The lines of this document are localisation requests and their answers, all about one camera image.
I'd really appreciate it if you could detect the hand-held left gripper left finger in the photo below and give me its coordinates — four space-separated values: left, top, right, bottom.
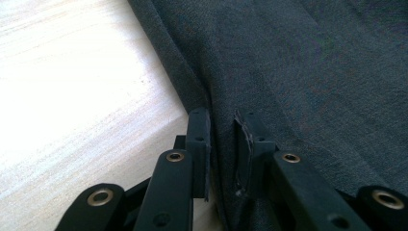
174 107 212 203

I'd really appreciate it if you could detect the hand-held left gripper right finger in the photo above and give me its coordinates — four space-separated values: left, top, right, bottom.
233 110 279 197

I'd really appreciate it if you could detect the black pleated skirt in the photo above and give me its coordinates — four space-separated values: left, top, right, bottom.
127 0 408 231

